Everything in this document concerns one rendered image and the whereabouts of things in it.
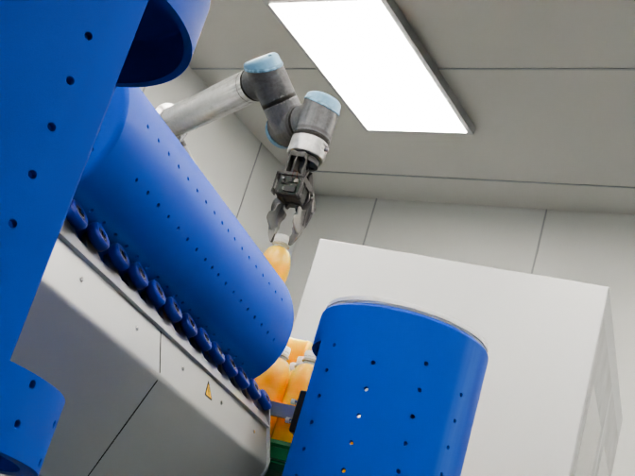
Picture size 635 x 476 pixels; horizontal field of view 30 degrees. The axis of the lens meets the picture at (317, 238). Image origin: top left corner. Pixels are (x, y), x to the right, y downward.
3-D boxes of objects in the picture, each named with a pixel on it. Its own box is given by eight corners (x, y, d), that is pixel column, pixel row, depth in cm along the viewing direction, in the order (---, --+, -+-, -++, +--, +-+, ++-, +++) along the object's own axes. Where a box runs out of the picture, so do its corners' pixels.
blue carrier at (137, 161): (-82, 191, 171) (-14, 24, 181) (148, 376, 247) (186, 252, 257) (91, 213, 161) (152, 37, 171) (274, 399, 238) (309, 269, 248)
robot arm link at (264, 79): (154, 109, 343) (286, 42, 289) (172, 148, 344) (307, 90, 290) (122, 122, 336) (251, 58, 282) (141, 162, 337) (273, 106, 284)
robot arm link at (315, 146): (298, 148, 285) (334, 154, 282) (292, 166, 283) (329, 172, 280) (287, 130, 277) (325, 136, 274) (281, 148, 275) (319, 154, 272)
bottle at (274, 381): (272, 439, 252) (297, 357, 258) (241, 429, 251) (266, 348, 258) (268, 444, 259) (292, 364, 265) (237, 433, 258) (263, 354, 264)
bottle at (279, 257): (266, 328, 270) (288, 254, 277) (277, 323, 264) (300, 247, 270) (237, 316, 268) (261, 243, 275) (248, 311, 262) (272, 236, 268)
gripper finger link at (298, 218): (283, 237, 267) (287, 199, 271) (289, 247, 272) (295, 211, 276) (296, 237, 266) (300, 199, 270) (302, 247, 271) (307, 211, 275)
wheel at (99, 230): (81, 220, 172) (94, 214, 172) (94, 233, 176) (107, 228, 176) (90, 246, 170) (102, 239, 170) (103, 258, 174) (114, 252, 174)
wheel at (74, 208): (59, 197, 165) (71, 192, 165) (73, 212, 169) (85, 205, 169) (67, 224, 163) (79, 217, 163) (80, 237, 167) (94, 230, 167)
